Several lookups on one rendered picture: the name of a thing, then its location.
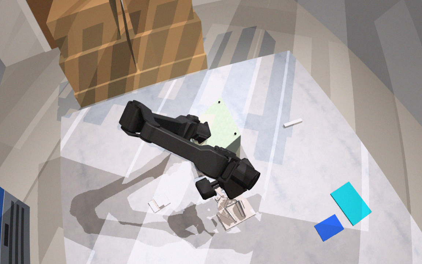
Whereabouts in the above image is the white flat bar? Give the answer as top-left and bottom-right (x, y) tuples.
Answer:
(283, 118), (303, 128)

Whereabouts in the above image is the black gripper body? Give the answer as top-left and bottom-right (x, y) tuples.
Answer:
(195, 158), (254, 200)

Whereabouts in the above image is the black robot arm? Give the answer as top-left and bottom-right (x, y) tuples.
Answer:
(119, 100), (260, 199)

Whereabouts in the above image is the blue rectangular plate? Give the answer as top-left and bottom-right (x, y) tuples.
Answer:
(314, 214), (344, 242)

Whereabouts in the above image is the teal rectangular plate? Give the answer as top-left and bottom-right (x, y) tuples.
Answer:
(330, 182), (372, 226)

